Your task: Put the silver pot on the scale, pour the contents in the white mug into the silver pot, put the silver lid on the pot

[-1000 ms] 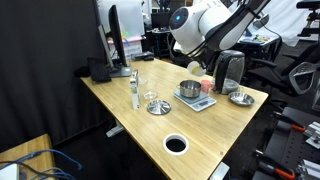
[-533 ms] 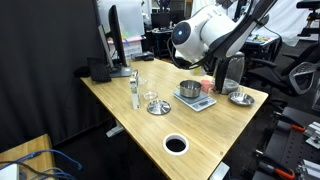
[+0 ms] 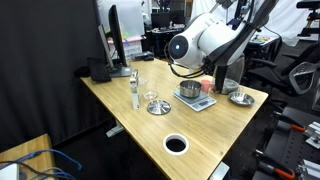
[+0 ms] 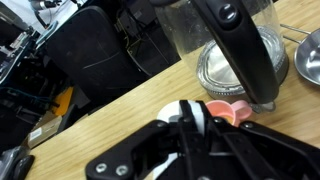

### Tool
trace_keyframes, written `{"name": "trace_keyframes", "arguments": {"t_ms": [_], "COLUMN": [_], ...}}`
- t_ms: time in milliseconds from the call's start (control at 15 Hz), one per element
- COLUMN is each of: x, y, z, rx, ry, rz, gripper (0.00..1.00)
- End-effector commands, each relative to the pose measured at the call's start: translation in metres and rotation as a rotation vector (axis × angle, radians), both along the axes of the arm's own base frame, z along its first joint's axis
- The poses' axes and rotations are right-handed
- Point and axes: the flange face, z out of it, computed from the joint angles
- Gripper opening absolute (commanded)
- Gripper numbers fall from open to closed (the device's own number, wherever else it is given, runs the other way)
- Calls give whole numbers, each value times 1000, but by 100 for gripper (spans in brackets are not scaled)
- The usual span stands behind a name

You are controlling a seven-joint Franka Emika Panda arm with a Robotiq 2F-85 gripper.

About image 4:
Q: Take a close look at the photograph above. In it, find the glass kettle with black handle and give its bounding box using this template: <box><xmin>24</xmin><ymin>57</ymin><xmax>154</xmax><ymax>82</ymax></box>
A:
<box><xmin>153</xmin><ymin>0</ymin><xmax>290</xmax><ymax>114</ymax></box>

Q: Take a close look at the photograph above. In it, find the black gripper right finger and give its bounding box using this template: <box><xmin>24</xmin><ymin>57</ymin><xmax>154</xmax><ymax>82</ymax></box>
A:
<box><xmin>194</xmin><ymin>100</ymin><xmax>320</xmax><ymax>180</ymax></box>

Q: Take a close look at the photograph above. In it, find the silver pan with wire handle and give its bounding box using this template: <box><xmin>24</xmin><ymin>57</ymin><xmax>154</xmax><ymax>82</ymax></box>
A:
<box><xmin>279</xmin><ymin>23</ymin><xmax>320</xmax><ymax>87</ymax></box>

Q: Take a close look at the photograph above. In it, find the black computer mouse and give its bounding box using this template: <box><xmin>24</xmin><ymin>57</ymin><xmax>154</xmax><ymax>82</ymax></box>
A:
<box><xmin>12</xmin><ymin>154</ymin><xmax>36</xmax><ymax>180</ymax></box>

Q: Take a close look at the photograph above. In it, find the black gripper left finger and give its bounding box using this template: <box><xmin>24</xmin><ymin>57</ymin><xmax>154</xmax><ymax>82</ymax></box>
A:
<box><xmin>85</xmin><ymin>99</ymin><xmax>214</xmax><ymax>180</ymax></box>

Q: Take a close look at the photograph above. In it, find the black office chair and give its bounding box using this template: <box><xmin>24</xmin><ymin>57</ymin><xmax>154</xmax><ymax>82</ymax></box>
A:
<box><xmin>45</xmin><ymin>5</ymin><xmax>151</xmax><ymax>104</ymax></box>

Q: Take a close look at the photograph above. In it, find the brown cardboard box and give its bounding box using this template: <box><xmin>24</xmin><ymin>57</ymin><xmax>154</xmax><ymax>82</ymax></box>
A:
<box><xmin>26</xmin><ymin>114</ymin><xmax>64</xmax><ymax>149</ymax></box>

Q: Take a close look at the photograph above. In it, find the small pink cup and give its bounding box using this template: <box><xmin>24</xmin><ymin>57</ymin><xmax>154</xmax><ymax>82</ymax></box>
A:
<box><xmin>204</xmin><ymin>99</ymin><xmax>253</xmax><ymax>128</ymax></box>

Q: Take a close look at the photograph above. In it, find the yellow box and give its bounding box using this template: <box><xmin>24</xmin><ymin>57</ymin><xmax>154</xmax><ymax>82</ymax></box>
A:
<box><xmin>53</xmin><ymin>85</ymin><xmax>74</xmax><ymax>117</ymax></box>

